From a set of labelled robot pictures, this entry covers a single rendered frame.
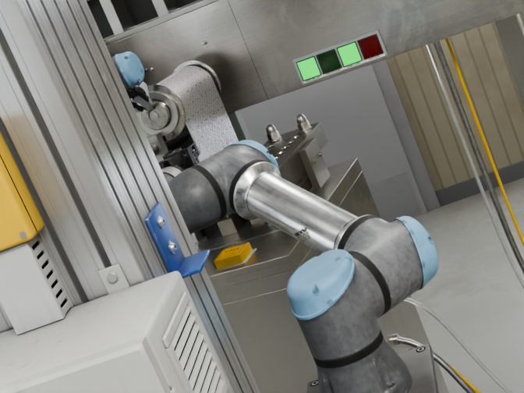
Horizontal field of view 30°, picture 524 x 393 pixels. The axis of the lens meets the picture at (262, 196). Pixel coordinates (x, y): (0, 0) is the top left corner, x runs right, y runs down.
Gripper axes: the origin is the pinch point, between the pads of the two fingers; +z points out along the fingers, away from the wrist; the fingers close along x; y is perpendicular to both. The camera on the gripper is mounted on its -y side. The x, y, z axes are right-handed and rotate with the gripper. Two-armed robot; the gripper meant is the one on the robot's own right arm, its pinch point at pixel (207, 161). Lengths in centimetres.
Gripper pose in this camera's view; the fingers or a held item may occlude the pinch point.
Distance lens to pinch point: 248.6
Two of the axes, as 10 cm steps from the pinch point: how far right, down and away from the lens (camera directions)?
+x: -8.7, 2.6, 4.1
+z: 3.1, -3.6, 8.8
